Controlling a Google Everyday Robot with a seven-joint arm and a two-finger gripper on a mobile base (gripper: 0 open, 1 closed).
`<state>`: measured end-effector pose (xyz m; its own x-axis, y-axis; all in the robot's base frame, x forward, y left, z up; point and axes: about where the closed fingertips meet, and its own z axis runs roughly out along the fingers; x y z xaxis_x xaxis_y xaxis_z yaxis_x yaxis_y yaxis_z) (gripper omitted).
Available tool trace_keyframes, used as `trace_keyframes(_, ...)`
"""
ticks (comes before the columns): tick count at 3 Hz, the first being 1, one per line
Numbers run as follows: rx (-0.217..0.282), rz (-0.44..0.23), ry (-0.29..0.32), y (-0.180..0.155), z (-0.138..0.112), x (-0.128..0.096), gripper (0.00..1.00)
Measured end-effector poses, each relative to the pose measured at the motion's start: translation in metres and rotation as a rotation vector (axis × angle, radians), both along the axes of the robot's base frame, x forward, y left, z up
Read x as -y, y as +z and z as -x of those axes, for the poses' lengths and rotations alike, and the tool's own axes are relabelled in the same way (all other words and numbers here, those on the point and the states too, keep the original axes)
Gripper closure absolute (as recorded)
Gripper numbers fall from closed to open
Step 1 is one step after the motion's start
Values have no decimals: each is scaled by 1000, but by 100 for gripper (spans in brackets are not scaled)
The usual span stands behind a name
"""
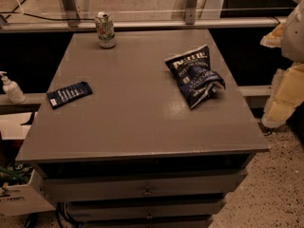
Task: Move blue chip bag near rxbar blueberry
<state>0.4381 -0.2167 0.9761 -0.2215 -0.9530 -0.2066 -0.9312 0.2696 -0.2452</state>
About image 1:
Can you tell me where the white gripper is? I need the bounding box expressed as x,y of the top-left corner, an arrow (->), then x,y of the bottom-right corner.
260,3 -> 304,128

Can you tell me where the blue kettle chip bag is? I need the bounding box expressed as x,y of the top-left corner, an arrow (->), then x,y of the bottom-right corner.
164,45 -> 226,108

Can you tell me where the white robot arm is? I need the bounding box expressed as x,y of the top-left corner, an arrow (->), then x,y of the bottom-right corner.
260,1 -> 304,128

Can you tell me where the blue rxbar blueberry bar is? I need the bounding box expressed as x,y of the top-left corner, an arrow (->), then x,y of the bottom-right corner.
47,82 -> 92,109

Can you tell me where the grey drawer cabinet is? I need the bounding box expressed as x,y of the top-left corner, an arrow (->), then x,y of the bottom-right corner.
18,29 -> 268,228

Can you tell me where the white green soda can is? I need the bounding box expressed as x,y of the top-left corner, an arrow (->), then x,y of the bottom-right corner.
95,11 -> 116,48

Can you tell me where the white pump lotion bottle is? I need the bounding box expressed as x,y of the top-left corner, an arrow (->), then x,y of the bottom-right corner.
0,71 -> 26,104

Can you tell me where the white cardboard box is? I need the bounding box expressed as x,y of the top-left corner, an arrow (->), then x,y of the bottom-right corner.
0,171 -> 55,217

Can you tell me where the metal window frame rail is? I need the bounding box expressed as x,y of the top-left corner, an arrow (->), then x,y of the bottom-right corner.
0,16 -> 287,33

